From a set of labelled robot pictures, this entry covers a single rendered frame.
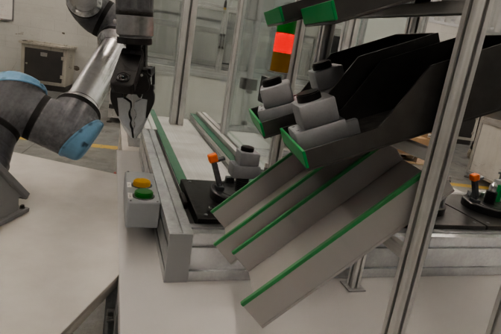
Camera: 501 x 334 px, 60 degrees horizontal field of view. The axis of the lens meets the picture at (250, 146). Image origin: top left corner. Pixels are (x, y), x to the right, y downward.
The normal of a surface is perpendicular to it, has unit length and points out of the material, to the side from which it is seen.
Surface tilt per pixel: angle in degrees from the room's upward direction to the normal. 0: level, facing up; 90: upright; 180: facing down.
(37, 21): 90
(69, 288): 0
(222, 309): 0
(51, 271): 0
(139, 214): 90
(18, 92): 51
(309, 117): 90
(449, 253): 90
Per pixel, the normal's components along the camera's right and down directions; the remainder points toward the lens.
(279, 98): -0.05, 0.29
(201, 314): 0.15, -0.96
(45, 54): 0.16, 0.25
